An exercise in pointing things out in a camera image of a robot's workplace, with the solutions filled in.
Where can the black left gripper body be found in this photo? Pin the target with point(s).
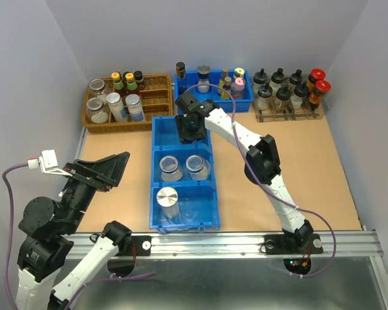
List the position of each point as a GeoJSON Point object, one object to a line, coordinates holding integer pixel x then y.
{"type": "Point", "coordinates": [88, 177]}

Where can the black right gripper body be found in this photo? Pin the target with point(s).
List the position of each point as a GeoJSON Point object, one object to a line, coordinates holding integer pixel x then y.
{"type": "Point", "coordinates": [186, 129]}

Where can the round open-top glass jar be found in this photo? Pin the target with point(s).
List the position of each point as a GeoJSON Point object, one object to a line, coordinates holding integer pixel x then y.
{"type": "Point", "coordinates": [170, 169]}

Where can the tall silver-lid glass jar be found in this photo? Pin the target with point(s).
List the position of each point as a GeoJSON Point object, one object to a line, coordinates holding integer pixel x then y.
{"type": "Point", "coordinates": [167, 198]}

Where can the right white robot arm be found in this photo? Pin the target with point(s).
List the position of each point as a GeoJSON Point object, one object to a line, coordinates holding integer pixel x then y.
{"type": "Point", "coordinates": [262, 163]}

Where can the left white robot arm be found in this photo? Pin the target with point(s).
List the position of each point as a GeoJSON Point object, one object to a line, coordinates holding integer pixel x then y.
{"type": "Point", "coordinates": [47, 223]}

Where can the brown wicker basket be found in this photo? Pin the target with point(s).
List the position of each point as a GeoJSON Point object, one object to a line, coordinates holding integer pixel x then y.
{"type": "Point", "coordinates": [157, 101]}

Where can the yellow-label bottle front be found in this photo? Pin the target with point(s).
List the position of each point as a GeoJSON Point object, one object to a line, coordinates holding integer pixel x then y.
{"type": "Point", "coordinates": [226, 85]}

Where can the yellow-label bottle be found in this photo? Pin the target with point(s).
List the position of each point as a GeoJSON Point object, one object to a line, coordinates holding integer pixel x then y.
{"type": "Point", "coordinates": [226, 85]}
{"type": "Point", "coordinates": [224, 75]}

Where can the blue plastic tray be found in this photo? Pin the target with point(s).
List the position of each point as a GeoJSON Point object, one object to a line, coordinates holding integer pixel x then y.
{"type": "Point", "coordinates": [192, 78]}

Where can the tall silver-lid salt jar left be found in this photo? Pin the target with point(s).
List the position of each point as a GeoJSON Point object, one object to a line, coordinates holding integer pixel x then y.
{"type": "Point", "coordinates": [117, 107]}

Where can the tall silver-lid salt jar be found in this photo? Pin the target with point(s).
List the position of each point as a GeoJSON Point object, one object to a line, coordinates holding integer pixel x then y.
{"type": "Point", "coordinates": [134, 106]}
{"type": "Point", "coordinates": [117, 107]}

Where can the tall silver-lid salt jar right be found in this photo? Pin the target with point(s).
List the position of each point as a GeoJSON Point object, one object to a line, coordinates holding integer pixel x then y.
{"type": "Point", "coordinates": [134, 106]}

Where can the round glass jar in basket front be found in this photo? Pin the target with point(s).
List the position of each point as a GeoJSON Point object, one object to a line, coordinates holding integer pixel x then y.
{"type": "Point", "coordinates": [96, 111]}

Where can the silver-top salt shaker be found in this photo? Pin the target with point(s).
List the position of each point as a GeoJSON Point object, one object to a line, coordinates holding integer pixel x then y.
{"type": "Point", "coordinates": [203, 72]}

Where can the pink-lid jar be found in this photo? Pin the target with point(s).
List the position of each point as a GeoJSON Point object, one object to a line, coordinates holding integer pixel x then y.
{"type": "Point", "coordinates": [238, 87]}

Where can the tall black-cap grinder bottle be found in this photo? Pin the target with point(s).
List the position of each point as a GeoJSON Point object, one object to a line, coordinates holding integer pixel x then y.
{"type": "Point", "coordinates": [181, 77]}

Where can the yellow-label bottle back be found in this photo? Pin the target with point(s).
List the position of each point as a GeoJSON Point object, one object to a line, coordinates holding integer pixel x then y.
{"type": "Point", "coordinates": [224, 75]}

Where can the yellow-cap green-label sauce bottle right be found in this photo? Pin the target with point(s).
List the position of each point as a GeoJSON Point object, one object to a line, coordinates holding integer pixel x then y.
{"type": "Point", "coordinates": [132, 86]}

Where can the yellow-cap green-label sauce bottle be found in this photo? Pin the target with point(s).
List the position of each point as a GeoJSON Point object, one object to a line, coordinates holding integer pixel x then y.
{"type": "Point", "coordinates": [118, 84]}
{"type": "Point", "coordinates": [132, 86]}

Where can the green-lid jar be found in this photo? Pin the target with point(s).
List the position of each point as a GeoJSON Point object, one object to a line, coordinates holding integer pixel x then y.
{"type": "Point", "coordinates": [238, 73]}

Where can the blue three-compartment plastic bin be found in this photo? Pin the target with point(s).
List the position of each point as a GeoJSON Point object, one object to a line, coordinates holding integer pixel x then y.
{"type": "Point", "coordinates": [197, 200]}

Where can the dark-cap brown sauce bottle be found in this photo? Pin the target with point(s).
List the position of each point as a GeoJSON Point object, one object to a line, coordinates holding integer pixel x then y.
{"type": "Point", "coordinates": [139, 78]}

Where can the black-cap dispenser bottle front left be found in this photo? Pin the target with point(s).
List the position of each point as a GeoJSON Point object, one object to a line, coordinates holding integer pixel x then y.
{"type": "Point", "coordinates": [264, 93]}

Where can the black-cap dispenser bottle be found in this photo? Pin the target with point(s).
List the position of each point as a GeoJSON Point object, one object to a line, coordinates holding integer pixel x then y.
{"type": "Point", "coordinates": [300, 93]}
{"type": "Point", "coordinates": [277, 79]}
{"type": "Point", "coordinates": [295, 78]}
{"type": "Point", "coordinates": [259, 79]}
{"type": "Point", "coordinates": [282, 96]}
{"type": "Point", "coordinates": [264, 93]}

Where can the yellow-cap green-label sauce bottle left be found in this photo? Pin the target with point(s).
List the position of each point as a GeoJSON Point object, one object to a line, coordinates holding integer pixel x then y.
{"type": "Point", "coordinates": [118, 84]}

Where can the round glass jar in basket back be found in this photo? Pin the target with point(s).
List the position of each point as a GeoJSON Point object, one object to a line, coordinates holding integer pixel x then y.
{"type": "Point", "coordinates": [100, 89]}

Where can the black-cap dispenser bottle back left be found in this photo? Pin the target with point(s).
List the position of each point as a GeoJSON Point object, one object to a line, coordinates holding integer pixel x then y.
{"type": "Point", "coordinates": [259, 79]}

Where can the clear acrylic bottle rack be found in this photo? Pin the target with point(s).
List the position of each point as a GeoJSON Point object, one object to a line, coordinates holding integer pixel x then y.
{"type": "Point", "coordinates": [288, 113]}

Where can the black-cap dispenser bottle front middle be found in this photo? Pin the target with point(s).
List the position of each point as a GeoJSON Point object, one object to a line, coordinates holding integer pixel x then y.
{"type": "Point", "coordinates": [282, 96]}

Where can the black-cap dispenser bottle back middle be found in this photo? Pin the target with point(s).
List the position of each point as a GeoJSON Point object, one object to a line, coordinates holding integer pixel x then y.
{"type": "Point", "coordinates": [277, 79]}

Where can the black-cap dispenser bottle front right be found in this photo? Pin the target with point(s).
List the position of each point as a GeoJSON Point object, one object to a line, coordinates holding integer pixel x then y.
{"type": "Point", "coordinates": [300, 93]}

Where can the black-cap dispenser bottle back right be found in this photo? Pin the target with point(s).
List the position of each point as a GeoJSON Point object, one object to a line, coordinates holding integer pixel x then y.
{"type": "Point", "coordinates": [295, 78]}

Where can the red-lid sauce jar front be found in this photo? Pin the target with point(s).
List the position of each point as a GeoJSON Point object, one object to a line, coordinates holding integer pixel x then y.
{"type": "Point", "coordinates": [321, 88]}

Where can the red-lid sauce jar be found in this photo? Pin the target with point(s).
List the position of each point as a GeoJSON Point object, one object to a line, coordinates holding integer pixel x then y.
{"type": "Point", "coordinates": [315, 75]}
{"type": "Point", "coordinates": [321, 88]}

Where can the red-lid sauce jar back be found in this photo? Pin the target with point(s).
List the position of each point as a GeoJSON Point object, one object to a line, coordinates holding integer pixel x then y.
{"type": "Point", "coordinates": [315, 75]}

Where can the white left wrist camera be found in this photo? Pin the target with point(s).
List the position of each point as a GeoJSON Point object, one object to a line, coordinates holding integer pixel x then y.
{"type": "Point", "coordinates": [47, 163]}

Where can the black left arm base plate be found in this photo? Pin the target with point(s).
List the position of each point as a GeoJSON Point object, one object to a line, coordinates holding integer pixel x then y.
{"type": "Point", "coordinates": [135, 245]}

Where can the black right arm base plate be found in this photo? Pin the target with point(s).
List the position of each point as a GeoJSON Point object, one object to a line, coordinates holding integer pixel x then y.
{"type": "Point", "coordinates": [281, 244]}

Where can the aluminium table edge rail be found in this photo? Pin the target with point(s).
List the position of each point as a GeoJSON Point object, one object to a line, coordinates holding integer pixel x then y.
{"type": "Point", "coordinates": [190, 245]}

